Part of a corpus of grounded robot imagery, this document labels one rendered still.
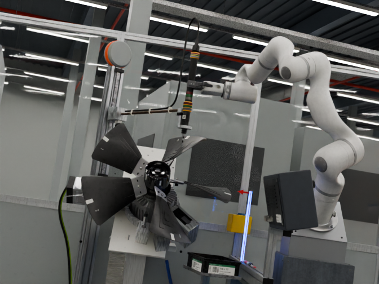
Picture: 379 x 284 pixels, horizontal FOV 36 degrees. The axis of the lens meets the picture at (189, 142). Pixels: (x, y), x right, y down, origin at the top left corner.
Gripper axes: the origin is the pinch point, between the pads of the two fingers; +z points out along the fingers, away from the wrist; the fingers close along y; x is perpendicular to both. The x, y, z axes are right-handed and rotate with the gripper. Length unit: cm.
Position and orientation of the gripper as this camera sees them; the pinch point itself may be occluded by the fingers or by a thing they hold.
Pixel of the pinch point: (190, 84)
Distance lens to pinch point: 276.6
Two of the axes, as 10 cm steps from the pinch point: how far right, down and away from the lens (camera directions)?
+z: -9.9, -1.5, -0.6
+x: 1.4, -9.8, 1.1
